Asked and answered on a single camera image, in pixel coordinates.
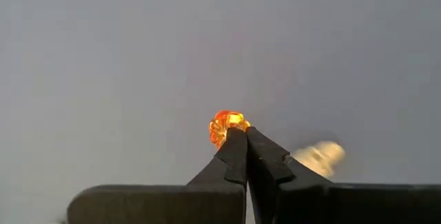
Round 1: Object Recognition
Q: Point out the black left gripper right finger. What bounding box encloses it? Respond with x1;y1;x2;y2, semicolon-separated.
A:
246;127;441;224

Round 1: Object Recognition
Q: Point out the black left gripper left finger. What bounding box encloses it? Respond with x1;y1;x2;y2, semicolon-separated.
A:
67;129;248;224

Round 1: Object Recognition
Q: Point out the orange translucent plastic pumpkin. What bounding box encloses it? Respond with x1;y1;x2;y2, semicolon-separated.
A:
208;109;252;151

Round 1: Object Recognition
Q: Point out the cream plastic skull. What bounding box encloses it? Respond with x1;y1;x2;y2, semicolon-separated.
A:
291;140;347;179

